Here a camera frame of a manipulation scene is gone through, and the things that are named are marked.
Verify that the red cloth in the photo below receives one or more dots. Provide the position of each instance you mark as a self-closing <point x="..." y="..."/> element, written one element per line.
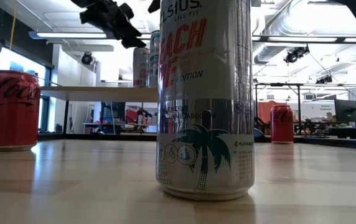
<point x="264" y="107"/>

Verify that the black spotlight cluster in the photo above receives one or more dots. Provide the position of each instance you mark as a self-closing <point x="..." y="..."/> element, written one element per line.
<point x="296" y="54"/>
<point x="324" y="80"/>

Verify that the black ceiling beam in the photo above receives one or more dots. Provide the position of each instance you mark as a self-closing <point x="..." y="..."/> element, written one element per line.
<point x="259" y="39"/>

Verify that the black computer monitor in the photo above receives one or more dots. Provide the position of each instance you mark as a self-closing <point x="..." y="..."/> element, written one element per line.
<point x="346" y="109"/>

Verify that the wooden shelf with black legs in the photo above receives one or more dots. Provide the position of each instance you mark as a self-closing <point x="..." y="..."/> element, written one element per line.
<point x="103" y="93"/>

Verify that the white tall energy drink can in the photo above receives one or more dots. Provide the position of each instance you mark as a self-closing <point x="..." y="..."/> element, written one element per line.
<point x="154" y="62"/>

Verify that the silver ventilation duct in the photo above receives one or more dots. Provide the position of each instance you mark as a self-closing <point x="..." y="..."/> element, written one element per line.
<point x="269" y="51"/>

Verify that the white printed sign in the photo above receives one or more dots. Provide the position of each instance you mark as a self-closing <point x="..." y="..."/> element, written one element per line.
<point x="321" y="109"/>

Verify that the red Coca-Cola can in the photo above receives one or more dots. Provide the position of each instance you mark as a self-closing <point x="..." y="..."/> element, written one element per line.
<point x="11" y="118"/>
<point x="282" y="124"/>

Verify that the blue rounded object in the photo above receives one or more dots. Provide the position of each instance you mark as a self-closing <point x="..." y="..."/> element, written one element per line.
<point x="258" y="134"/>

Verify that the cluttered workbench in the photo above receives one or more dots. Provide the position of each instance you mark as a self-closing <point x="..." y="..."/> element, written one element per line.
<point x="115" y="125"/>

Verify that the black metal workstation frame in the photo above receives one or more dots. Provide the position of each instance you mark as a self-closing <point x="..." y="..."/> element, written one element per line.
<point x="277" y="84"/>

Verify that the dented Celsius Peach Vibe can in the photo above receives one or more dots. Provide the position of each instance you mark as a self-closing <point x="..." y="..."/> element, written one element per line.
<point x="140" y="68"/>

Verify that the round black speaker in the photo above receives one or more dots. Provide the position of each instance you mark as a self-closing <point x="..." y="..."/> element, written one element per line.
<point x="86" y="58"/>

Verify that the black aluminium table frame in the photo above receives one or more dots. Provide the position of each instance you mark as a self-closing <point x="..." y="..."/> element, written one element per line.
<point x="321" y="141"/>

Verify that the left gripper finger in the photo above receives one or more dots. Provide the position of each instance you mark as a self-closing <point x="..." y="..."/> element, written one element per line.
<point x="133" y="40"/>

